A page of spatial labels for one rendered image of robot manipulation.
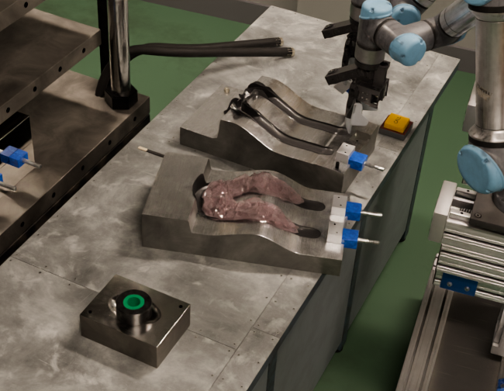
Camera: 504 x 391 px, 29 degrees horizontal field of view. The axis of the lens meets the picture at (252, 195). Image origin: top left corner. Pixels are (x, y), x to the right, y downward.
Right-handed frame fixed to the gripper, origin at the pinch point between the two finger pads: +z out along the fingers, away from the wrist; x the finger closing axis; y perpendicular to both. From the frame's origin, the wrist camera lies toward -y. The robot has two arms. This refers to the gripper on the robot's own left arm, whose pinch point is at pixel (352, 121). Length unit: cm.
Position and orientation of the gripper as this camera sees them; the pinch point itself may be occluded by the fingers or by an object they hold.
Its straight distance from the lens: 258.0
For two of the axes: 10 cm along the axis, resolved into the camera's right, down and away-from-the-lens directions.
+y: 8.9, 3.2, -3.1
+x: 4.4, -5.5, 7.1
